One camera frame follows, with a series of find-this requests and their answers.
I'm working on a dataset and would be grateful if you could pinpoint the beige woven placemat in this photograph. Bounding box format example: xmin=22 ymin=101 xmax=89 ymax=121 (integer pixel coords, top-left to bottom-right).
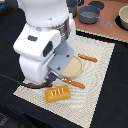
xmin=14 ymin=36 xmax=114 ymax=128

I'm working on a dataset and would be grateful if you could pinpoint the grey cooking pot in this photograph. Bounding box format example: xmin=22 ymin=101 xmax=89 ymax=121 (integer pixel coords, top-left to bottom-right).
xmin=66 ymin=0 xmax=78 ymax=16

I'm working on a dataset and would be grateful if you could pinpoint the knife with orange handle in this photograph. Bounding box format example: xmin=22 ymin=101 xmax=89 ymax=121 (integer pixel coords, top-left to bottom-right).
xmin=78 ymin=54 xmax=98 ymax=62

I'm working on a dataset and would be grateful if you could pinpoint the yellow bread pastry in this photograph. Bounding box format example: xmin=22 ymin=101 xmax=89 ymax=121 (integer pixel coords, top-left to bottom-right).
xmin=45 ymin=85 xmax=71 ymax=103

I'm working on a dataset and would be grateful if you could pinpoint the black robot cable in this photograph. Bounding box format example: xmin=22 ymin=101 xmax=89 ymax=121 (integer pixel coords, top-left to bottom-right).
xmin=0 ymin=73 xmax=58 ymax=90

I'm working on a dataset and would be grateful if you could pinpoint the grey saucepan with handle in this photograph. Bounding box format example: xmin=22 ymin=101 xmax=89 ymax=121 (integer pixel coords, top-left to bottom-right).
xmin=78 ymin=5 xmax=111 ymax=26

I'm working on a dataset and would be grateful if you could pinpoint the fork with orange handle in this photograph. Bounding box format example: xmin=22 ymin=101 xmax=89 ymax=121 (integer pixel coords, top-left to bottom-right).
xmin=62 ymin=78 xmax=85 ymax=89

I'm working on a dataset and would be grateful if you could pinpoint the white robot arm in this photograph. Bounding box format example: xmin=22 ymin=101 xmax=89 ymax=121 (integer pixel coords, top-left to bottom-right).
xmin=13 ymin=0 xmax=76 ymax=85

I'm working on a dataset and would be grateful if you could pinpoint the round beige plate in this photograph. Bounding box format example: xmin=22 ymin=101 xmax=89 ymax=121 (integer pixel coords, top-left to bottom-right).
xmin=62 ymin=56 xmax=83 ymax=78

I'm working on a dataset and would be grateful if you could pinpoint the black stove burner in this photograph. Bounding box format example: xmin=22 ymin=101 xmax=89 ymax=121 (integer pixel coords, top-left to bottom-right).
xmin=88 ymin=1 xmax=105 ymax=10

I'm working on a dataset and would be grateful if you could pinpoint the pink wooden stove board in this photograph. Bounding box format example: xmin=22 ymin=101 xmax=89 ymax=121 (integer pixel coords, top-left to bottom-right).
xmin=74 ymin=0 xmax=128 ymax=42

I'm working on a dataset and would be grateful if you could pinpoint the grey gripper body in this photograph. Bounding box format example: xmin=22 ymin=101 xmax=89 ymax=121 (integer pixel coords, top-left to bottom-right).
xmin=48 ymin=44 xmax=74 ymax=76

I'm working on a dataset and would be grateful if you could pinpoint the beige bowl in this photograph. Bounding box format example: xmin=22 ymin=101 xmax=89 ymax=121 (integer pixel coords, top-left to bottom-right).
xmin=119 ymin=5 xmax=128 ymax=30

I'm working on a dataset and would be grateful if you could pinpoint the brown sausage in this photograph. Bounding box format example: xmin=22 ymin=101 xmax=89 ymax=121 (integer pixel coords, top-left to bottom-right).
xmin=28 ymin=83 xmax=39 ymax=89

